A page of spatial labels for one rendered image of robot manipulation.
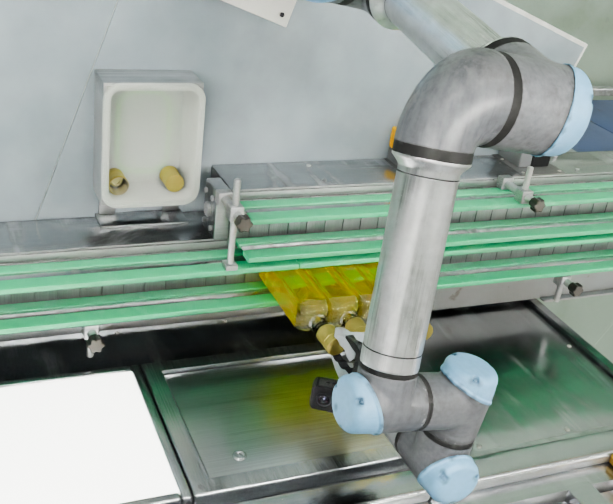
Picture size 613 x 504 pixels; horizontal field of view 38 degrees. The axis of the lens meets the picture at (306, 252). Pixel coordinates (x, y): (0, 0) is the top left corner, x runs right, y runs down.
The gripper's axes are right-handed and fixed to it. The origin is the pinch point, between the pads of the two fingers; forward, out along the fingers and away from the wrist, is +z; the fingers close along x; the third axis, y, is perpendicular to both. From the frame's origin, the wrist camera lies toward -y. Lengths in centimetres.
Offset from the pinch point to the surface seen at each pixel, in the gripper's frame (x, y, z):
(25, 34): 40, -42, 42
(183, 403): -12.3, -23.1, 6.4
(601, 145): 11, 92, 49
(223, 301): -3.2, -11.8, 21.8
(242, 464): -12.4, -18.5, -10.3
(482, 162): 14, 49, 37
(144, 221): 6.6, -22.9, 36.7
